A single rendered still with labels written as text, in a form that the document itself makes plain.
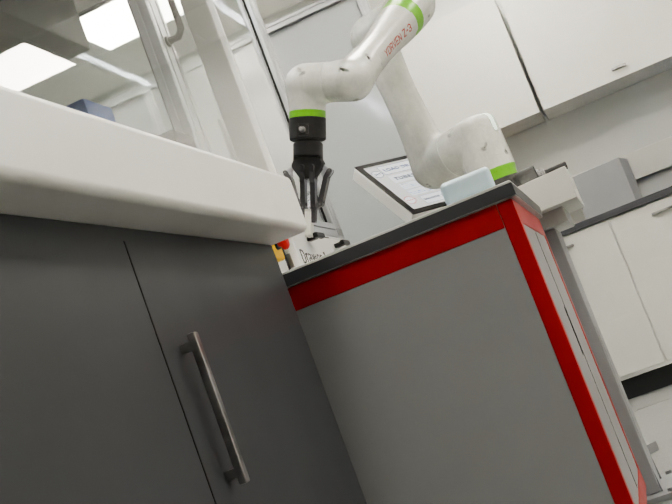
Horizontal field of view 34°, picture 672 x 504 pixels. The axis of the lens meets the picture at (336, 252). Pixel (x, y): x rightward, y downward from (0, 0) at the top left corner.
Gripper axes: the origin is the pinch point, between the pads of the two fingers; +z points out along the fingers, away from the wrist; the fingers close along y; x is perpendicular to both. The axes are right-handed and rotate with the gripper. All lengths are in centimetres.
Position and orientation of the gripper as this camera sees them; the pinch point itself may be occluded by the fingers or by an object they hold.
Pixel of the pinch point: (309, 223)
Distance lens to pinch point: 275.5
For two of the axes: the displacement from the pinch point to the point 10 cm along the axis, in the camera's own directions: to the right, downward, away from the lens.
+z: 0.2, 10.0, -0.4
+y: 9.7, -0.3, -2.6
